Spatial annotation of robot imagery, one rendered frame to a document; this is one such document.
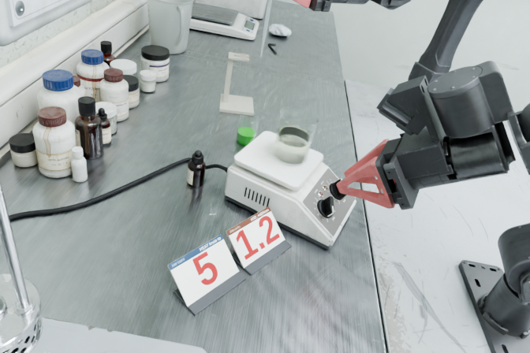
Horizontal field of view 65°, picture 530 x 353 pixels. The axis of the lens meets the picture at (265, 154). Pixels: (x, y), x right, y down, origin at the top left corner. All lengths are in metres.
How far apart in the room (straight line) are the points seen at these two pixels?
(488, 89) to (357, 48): 1.66
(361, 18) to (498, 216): 1.36
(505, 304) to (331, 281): 0.23
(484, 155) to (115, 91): 0.65
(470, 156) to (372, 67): 1.68
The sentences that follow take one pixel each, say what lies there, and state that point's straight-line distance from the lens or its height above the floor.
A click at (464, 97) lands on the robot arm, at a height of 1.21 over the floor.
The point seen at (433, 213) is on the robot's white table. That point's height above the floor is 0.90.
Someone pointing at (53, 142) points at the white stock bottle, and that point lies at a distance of 0.72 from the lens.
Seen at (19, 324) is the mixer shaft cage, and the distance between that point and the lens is 0.37.
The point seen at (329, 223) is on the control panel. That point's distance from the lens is 0.66.
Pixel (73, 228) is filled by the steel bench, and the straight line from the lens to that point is 0.67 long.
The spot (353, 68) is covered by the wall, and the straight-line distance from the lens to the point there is 2.16.
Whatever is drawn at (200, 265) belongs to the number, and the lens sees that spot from 0.58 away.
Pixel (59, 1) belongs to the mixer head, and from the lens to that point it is 0.20.
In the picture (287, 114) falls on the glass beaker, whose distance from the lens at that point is 0.68.
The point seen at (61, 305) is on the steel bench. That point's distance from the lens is 0.59.
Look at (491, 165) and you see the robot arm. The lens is 0.52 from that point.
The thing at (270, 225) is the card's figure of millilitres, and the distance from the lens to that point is 0.65.
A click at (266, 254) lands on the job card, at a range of 0.64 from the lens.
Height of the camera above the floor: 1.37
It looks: 34 degrees down
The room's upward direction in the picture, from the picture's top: 12 degrees clockwise
